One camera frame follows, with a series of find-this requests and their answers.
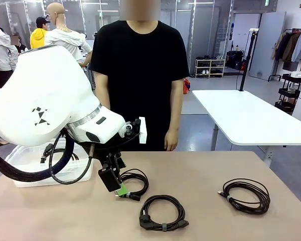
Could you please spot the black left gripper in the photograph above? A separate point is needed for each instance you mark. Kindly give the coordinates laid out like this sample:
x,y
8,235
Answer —
x,y
110,178

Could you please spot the person's left forearm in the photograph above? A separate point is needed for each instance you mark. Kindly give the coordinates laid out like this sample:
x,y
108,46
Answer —
x,y
175,115

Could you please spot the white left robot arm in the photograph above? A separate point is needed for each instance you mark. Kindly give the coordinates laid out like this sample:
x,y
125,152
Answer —
x,y
40,88

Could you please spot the person's right forearm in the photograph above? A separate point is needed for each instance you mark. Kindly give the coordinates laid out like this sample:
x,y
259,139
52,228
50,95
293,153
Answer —
x,y
103,98

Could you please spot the person's left hand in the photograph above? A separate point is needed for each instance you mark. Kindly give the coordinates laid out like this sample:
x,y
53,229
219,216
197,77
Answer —
x,y
171,140

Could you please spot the clear plastic storage container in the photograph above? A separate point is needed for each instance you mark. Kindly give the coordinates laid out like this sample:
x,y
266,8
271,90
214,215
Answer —
x,y
75,175

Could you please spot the person in black t-shirt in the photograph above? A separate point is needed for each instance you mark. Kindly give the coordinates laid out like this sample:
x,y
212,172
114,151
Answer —
x,y
140,88

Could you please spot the orange red bag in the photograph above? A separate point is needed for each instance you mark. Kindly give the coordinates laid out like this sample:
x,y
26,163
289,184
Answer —
x,y
186,86

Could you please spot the white rounded table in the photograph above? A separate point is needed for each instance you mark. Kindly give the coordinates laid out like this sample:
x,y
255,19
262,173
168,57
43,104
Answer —
x,y
240,113

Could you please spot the wooden shoe rack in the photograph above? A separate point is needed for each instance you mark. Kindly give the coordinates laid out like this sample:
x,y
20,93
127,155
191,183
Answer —
x,y
210,67

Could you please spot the mannequin with orange pants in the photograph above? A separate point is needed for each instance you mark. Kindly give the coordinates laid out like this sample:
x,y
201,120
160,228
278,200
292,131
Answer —
x,y
65,40

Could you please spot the black bags pile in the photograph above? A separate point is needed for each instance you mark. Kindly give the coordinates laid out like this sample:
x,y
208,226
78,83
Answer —
x,y
235,60

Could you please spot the person in yellow hoodie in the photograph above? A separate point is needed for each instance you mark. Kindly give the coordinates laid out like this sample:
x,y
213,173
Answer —
x,y
37,37

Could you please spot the seated person in dark clothes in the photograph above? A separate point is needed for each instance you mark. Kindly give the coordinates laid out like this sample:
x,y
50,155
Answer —
x,y
18,46

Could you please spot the mannequin in gray shirt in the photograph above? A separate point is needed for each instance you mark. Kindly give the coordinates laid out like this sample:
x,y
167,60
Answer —
x,y
0,50

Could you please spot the black trolley cart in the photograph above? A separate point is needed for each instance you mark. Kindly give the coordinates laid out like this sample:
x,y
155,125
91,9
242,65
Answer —
x,y
289,94

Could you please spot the gray partition panel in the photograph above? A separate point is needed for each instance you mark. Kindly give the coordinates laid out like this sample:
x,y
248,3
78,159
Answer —
x,y
268,45

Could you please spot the white box on cart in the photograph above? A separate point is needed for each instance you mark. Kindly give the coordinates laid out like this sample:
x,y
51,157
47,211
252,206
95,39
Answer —
x,y
298,74

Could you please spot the clothes rack with coats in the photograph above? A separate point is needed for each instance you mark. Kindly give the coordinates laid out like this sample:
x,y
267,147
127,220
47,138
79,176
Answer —
x,y
291,47

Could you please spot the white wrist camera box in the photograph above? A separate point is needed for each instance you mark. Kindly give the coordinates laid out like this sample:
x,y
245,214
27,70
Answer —
x,y
142,130

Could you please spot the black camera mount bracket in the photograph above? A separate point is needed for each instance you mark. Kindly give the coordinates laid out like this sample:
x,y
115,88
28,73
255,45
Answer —
x,y
133,126

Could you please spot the black camera pole stand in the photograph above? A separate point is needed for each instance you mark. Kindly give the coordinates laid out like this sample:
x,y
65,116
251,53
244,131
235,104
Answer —
x,y
248,57

